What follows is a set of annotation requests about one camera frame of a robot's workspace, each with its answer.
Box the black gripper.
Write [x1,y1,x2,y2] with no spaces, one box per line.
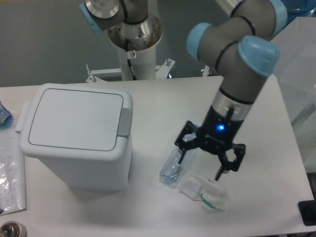
[174,105,246,181]

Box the white plastic trash can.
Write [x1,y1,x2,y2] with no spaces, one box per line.
[19,83,133,191]

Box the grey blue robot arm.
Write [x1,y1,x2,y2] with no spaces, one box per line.
[79,0,287,184]

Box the clear plastic water bottle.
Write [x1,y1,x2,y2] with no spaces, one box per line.
[159,121,203,185]

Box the crumpled clear plastic packaging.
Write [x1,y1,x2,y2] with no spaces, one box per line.
[178,175,230,212]

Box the metal clamp screw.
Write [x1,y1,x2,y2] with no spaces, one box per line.
[201,65,213,77]

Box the black device at edge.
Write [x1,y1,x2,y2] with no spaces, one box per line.
[298,200,316,226]

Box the blue water jug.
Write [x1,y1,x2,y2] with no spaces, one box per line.
[285,0,316,14]

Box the paper in plastic sleeve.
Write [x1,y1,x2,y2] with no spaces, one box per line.
[0,128,27,215]

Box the blue labelled bottle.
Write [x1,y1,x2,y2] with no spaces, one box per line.
[0,103,13,129]

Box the round metal object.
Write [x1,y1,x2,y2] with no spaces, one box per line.
[0,221,27,237]

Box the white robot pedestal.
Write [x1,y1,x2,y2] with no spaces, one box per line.
[108,13,162,81]

